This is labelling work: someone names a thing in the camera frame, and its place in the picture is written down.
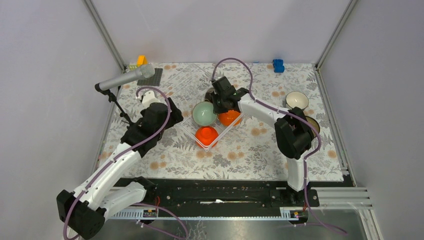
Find orange bowl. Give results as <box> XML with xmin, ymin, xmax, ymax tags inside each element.
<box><xmin>218</xmin><ymin>110</ymin><xmax>243</xmax><ymax>127</ymax></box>
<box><xmin>195</xmin><ymin>126</ymin><xmax>219</xmax><ymax>146</ymax></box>

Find pale green bowl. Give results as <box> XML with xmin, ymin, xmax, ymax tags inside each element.
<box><xmin>192</xmin><ymin>101</ymin><xmax>218</xmax><ymax>127</ymax></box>

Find white wire dish rack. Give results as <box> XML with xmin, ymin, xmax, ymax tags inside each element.
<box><xmin>159</xmin><ymin>63</ymin><xmax>243</xmax><ymax>151</ymax></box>

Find teal and white bowl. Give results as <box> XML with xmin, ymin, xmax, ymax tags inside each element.
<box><xmin>285</xmin><ymin>91</ymin><xmax>310</xmax><ymax>110</ymax></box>

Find dark blue glazed bowl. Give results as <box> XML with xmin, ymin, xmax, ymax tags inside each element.
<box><xmin>305</xmin><ymin>116</ymin><xmax>321</xmax><ymax>133</ymax></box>

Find black gold-rimmed bowl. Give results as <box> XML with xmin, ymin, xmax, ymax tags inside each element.
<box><xmin>204</xmin><ymin>90</ymin><xmax>214</xmax><ymax>103</ymax></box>

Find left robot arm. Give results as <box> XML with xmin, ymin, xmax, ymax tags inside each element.
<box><xmin>56</xmin><ymin>98</ymin><xmax>184</xmax><ymax>240</ymax></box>

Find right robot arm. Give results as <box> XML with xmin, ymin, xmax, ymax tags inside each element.
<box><xmin>211</xmin><ymin>77</ymin><xmax>319</xmax><ymax>208</ymax></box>

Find grey lego baseplate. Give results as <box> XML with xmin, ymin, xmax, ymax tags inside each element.
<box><xmin>136</xmin><ymin>68</ymin><xmax>163</xmax><ymax>87</ymax></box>

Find black microphone stand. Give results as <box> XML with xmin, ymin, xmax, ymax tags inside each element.
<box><xmin>105</xmin><ymin>90</ymin><xmax>140</xmax><ymax>130</ymax></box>

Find silver microphone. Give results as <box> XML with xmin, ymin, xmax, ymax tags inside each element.
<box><xmin>94</xmin><ymin>64</ymin><xmax>155</xmax><ymax>93</ymax></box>

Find light green toy block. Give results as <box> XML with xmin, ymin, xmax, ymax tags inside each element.
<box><xmin>128</xmin><ymin>64</ymin><xmax>137</xmax><ymax>71</ymax></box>

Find yellow toy block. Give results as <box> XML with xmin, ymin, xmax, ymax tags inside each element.
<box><xmin>136</xmin><ymin>55</ymin><xmax>149</xmax><ymax>67</ymax></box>

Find blue toy block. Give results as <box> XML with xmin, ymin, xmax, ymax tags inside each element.
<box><xmin>272</xmin><ymin>59</ymin><xmax>285</xmax><ymax>73</ymax></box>

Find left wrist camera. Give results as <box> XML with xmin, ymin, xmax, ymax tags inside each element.
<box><xmin>137</xmin><ymin>90</ymin><xmax>160</xmax><ymax>108</ymax></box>

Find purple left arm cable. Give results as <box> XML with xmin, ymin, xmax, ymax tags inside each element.
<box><xmin>62</xmin><ymin>86</ymin><xmax>190</xmax><ymax>240</ymax></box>

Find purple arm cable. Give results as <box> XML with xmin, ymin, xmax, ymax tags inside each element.
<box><xmin>210</xmin><ymin>57</ymin><xmax>349</xmax><ymax>237</ymax></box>
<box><xmin>62</xmin><ymin>86</ymin><xmax>190</xmax><ymax>240</ymax></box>

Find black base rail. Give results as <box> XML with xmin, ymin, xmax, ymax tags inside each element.
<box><xmin>91</xmin><ymin>178</ymin><xmax>357</xmax><ymax>220</ymax></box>

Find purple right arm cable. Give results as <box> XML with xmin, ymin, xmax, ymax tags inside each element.
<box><xmin>210</xmin><ymin>57</ymin><xmax>349</xmax><ymax>237</ymax></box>

